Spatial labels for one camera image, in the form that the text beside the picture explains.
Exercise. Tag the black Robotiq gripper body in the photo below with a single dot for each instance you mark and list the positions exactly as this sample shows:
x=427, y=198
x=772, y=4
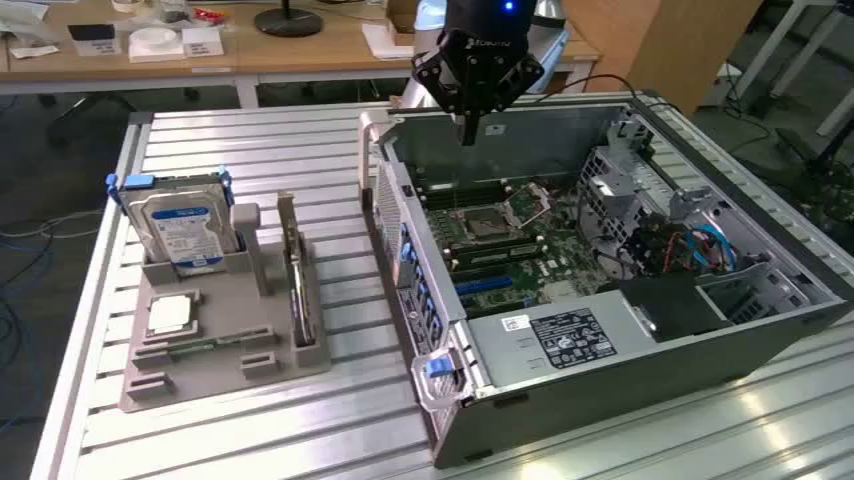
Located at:
x=481, y=55

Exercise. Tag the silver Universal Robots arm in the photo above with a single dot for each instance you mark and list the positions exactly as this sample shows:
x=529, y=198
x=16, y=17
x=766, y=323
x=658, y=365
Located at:
x=426, y=95

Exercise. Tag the white booklet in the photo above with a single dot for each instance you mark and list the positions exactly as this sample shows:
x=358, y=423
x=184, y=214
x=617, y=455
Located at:
x=387, y=42

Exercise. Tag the cardboard box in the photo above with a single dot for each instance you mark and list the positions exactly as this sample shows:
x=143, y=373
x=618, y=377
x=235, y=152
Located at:
x=401, y=17

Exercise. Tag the wooden desk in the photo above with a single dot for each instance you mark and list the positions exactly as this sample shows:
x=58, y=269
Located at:
x=301, y=55

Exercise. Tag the wooden cabinet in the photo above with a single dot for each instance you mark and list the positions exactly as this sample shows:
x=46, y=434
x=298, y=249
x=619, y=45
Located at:
x=668, y=45

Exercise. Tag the black round lamp base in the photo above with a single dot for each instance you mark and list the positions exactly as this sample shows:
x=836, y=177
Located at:
x=289, y=22

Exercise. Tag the metal socket cover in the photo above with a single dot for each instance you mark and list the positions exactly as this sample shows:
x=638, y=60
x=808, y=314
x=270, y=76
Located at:
x=530, y=197

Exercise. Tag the metal drive cage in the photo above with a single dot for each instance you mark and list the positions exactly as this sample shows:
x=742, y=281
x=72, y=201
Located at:
x=614, y=200

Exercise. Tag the CPU socket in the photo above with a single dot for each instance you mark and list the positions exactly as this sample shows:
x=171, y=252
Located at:
x=487, y=222

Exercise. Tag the small white card box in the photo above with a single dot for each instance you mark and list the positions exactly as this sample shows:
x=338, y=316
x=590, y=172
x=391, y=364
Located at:
x=202, y=42

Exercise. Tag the red small items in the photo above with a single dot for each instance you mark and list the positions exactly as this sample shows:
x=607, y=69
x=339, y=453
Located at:
x=210, y=16

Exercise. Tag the green motherboard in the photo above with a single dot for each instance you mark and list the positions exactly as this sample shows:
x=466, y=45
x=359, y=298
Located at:
x=567, y=250

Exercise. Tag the blue slot retention clip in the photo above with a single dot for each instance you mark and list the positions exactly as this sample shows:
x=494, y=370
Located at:
x=413, y=257
x=421, y=277
x=427, y=302

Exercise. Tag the installed RAM stick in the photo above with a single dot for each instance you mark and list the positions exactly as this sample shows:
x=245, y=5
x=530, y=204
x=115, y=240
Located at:
x=497, y=257

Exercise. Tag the white tape dispenser box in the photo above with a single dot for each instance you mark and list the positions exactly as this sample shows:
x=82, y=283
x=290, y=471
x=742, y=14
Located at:
x=155, y=45

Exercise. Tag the long PCIe expansion slot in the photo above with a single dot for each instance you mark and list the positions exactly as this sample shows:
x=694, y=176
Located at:
x=487, y=286

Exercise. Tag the black office chair base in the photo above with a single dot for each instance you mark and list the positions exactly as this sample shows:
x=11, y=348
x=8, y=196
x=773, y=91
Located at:
x=804, y=145
x=87, y=112

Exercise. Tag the tape roll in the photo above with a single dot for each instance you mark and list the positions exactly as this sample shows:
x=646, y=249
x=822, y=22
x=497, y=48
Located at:
x=126, y=5

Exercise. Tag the hard disk with blue carrier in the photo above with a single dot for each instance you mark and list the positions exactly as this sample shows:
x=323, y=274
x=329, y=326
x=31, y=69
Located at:
x=180, y=230

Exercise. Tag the black and white box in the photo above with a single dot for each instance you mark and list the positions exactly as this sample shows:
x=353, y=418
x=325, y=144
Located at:
x=94, y=40

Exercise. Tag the grey power supply unit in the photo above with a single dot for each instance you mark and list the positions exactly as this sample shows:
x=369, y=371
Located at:
x=534, y=350

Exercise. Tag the metal disk bay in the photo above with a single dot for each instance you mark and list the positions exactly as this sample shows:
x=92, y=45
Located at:
x=754, y=295

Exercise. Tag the grey parts rack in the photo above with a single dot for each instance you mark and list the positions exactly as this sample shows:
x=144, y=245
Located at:
x=227, y=310

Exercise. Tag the white paper label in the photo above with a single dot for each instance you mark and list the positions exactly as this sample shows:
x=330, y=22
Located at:
x=34, y=51

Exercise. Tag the silver CPU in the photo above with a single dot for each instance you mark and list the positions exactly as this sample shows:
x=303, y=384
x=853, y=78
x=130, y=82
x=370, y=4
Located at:
x=170, y=315

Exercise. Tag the clear plastic bag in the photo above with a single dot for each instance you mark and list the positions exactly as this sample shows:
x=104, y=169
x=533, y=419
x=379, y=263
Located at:
x=23, y=20

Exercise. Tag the green loose RAM stick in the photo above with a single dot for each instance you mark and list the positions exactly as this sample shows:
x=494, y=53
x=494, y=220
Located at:
x=200, y=344

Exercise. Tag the grey open PC case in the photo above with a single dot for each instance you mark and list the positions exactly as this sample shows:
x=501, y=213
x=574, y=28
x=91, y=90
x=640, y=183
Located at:
x=668, y=380

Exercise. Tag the white table frame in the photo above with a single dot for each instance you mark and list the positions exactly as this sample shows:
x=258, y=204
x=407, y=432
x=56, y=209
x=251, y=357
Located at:
x=794, y=30

